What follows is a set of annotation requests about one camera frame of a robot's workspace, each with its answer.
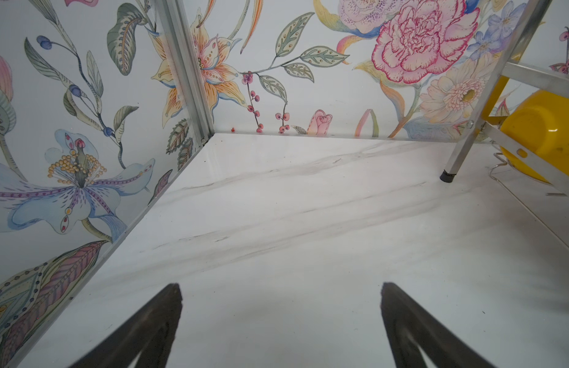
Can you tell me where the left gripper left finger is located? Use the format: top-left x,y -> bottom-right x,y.
72,284 -> 183,367

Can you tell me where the steel two-tier dish rack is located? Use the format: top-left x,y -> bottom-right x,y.
439,0 -> 569,259

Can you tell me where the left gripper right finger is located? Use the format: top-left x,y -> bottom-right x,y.
380,282 -> 493,367

